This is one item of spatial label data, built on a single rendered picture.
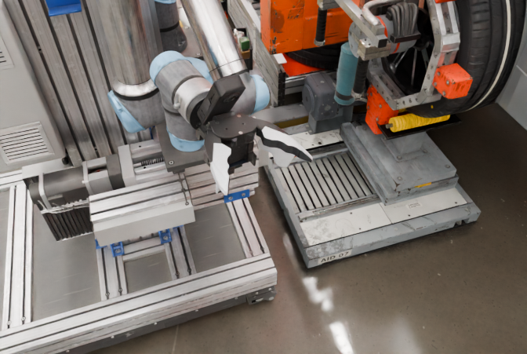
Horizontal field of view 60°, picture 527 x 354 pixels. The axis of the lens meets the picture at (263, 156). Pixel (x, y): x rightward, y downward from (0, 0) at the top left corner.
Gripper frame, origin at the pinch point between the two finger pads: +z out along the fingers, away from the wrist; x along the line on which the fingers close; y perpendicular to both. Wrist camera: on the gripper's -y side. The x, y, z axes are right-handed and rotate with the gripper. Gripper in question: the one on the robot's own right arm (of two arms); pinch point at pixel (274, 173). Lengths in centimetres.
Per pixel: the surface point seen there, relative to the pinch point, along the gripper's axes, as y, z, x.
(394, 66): 46, -65, -115
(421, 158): 85, -44, -128
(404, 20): 11, -46, -83
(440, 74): 24, -32, -91
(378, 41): 17, -46, -74
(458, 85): 24, -25, -91
